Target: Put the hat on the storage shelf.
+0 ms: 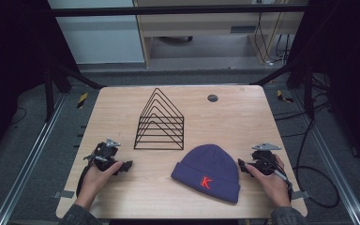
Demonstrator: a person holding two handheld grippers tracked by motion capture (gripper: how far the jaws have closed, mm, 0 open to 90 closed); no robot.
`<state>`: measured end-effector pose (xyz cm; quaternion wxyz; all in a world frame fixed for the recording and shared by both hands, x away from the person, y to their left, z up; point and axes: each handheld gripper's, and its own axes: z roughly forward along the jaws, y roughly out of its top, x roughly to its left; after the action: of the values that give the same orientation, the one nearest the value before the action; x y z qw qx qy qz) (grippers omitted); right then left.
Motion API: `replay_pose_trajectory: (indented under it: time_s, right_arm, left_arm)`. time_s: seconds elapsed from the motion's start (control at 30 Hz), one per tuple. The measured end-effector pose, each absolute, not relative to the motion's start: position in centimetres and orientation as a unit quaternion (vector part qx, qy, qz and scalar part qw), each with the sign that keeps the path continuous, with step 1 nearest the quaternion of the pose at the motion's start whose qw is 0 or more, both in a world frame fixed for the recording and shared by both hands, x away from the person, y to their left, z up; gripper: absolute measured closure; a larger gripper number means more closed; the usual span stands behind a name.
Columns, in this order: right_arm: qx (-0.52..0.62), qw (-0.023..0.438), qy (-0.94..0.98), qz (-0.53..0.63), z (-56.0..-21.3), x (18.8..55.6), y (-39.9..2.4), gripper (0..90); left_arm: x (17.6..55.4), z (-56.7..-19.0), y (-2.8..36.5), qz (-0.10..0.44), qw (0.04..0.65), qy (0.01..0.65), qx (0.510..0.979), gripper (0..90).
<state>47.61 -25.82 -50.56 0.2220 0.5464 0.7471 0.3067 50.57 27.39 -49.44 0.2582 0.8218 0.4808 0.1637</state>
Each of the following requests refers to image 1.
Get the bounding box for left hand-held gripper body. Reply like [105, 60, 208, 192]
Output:
[83, 137, 122, 173]

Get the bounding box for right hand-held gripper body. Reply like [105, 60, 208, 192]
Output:
[250, 142, 282, 176]

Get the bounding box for navy knit beanie hat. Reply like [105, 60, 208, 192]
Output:
[170, 143, 242, 204]

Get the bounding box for black wire triangular rack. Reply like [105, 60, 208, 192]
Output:
[133, 87, 186, 151]

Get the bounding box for person's right hand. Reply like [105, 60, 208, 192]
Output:
[244, 154, 293, 209]

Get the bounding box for person's left hand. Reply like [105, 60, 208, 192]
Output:
[74, 160, 125, 212]

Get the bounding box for yellow black striped tape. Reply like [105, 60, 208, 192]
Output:
[76, 92, 89, 110]
[276, 89, 295, 104]

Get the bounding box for black metal stand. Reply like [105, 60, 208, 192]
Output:
[42, 60, 107, 124]
[249, 59, 316, 120]

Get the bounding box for white cabinet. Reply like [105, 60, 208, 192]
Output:
[47, 0, 146, 66]

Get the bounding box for black curtain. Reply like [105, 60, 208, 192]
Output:
[0, 0, 81, 170]
[285, 0, 360, 176]

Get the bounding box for light wooden desk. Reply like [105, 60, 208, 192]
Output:
[132, 0, 308, 68]

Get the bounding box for left hand-held gripper cable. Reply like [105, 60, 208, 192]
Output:
[75, 161, 96, 199]

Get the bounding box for hand-held gripper cable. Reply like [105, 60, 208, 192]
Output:
[75, 161, 96, 199]
[274, 168, 295, 203]

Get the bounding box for right hand-held gripper cable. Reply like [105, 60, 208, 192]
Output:
[274, 168, 295, 203]

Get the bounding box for grey metal table bracket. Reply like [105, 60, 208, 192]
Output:
[52, 189, 76, 200]
[291, 189, 311, 201]

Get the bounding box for black floor cable loop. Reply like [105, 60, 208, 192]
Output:
[292, 116, 342, 209]

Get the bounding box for aluminium floor rail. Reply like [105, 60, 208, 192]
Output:
[289, 90, 360, 225]
[0, 93, 68, 225]

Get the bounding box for hanging desk cables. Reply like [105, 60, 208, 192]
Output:
[252, 0, 293, 68]

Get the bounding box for black horizontal frame bar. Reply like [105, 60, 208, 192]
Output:
[47, 3, 310, 18]

